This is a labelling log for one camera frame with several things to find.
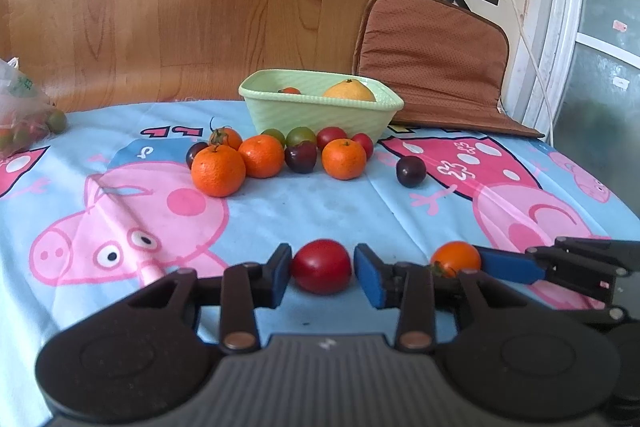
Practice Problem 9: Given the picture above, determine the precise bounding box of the plastic bag of small tomatoes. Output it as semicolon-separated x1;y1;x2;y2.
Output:
0;57;58;160

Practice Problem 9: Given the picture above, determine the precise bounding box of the cartoon pig printed blanket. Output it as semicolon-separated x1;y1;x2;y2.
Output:
0;99;640;427

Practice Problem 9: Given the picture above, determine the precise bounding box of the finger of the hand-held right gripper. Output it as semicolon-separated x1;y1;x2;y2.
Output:
555;237;640;276
475;246;617;309

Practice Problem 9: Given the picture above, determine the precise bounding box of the small red tomato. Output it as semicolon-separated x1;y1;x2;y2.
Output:
351;133;375;160

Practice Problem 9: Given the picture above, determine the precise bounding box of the white cable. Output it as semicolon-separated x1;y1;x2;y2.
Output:
477;0;556;142

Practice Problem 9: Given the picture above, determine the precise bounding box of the green plastic basket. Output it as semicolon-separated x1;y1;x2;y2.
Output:
238;69;405;142

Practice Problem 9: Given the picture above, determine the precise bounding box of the dark plum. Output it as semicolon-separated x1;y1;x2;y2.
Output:
396;155;427;188
186;142;208;168

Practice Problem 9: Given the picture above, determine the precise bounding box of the orange tomato curly stem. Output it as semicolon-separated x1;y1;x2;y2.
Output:
208;117;244;152

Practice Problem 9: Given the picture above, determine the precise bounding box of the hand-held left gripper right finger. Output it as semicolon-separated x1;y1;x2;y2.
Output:
354;243;523;355

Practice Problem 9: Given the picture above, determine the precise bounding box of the large tangerine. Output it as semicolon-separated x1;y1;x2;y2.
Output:
191;144;247;198

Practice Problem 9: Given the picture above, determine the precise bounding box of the dark plum tomato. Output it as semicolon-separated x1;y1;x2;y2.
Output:
284;141;319;174

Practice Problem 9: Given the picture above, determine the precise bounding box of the large red tomato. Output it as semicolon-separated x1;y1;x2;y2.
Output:
291;239;352;296

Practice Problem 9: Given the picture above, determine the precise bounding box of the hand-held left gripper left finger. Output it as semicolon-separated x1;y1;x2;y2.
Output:
125;243;293;355

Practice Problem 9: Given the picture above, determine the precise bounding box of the orange tomato short stem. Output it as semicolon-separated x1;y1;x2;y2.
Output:
430;241;482;279

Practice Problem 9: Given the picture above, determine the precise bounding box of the large yellow orange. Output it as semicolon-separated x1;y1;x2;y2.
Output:
321;78;377;102

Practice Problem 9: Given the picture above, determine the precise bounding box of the brown seat cushion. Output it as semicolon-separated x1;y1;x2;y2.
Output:
352;0;546;138

